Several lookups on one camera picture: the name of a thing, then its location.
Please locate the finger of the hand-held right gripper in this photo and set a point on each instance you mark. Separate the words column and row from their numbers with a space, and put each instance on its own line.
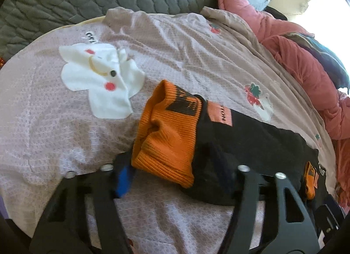
column 328, row 217

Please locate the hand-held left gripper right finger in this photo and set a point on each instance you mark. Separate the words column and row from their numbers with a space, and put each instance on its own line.
column 253, row 191

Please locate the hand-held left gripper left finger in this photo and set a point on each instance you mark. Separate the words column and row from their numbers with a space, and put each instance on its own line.
column 123, row 182

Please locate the black and orange small garment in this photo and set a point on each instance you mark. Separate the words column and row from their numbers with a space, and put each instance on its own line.
column 246, row 139

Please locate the pink printed bed sheet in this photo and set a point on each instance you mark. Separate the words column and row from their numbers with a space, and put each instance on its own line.
column 68, row 133

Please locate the pink padded jacket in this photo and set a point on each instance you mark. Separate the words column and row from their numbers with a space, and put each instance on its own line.
column 300, row 59

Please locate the striped multicolour cloth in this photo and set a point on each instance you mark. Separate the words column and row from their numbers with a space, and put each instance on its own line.
column 329, row 57

